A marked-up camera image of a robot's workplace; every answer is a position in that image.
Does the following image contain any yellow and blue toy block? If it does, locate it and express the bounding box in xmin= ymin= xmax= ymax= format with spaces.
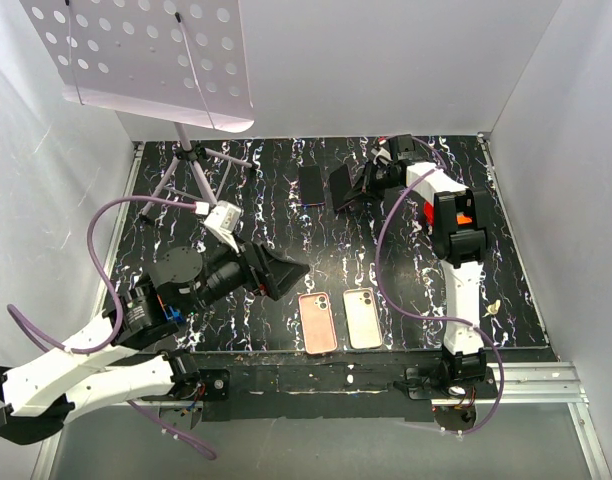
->
xmin=167 ymin=307 xmax=185 ymax=323

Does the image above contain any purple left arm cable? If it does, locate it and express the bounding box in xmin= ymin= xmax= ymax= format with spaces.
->
xmin=6 ymin=196 xmax=218 ymax=461

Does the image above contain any white perforated music stand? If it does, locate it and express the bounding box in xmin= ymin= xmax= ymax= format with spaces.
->
xmin=18 ymin=0 xmax=257 ymax=224

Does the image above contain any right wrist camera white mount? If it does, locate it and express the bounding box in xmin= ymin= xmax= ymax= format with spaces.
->
xmin=371 ymin=146 xmax=392 ymax=168

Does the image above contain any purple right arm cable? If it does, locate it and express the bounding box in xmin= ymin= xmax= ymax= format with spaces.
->
xmin=374 ymin=135 xmax=507 ymax=437

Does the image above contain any black base frame bar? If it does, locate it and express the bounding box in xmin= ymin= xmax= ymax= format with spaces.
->
xmin=175 ymin=347 xmax=502 ymax=422

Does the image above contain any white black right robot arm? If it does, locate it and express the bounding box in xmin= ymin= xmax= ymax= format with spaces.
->
xmin=328 ymin=135 xmax=491 ymax=398

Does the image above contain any red orange tape dispenser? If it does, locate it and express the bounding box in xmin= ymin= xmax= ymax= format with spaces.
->
xmin=423 ymin=202 xmax=473 ymax=226

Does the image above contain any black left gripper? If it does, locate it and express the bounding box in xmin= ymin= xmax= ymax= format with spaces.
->
xmin=181 ymin=228 xmax=310 ymax=318

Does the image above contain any small white crumpled scrap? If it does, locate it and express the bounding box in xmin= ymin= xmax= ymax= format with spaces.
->
xmin=486 ymin=300 xmax=501 ymax=316

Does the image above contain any black smartphone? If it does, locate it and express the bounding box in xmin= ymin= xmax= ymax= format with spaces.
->
xmin=298 ymin=165 xmax=325 ymax=206

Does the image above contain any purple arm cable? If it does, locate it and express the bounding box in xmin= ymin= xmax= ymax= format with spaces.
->
xmin=374 ymin=135 xmax=507 ymax=437
xmin=6 ymin=196 xmax=218 ymax=461

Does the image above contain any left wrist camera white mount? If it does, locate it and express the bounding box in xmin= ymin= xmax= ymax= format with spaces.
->
xmin=195 ymin=200 xmax=242 ymax=253

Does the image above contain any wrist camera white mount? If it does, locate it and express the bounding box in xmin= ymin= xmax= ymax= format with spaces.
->
xmin=195 ymin=200 xmax=242 ymax=253
xmin=371 ymin=146 xmax=392 ymax=168

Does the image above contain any white phone case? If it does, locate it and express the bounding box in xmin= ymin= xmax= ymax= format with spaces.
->
xmin=343 ymin=288 xmax=383 ymax=350

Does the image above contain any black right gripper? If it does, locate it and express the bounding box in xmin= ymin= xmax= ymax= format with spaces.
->
xmin=345 ymin=159 xmax=400 ymax=203

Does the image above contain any pink phone case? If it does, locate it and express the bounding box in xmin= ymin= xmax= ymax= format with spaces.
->
xmin=298 ymin=292 xmax=337 ymax=355

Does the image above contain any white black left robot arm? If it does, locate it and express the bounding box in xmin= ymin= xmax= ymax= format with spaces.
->
xmin=0 ymin=242 xmax=310 ymax=445

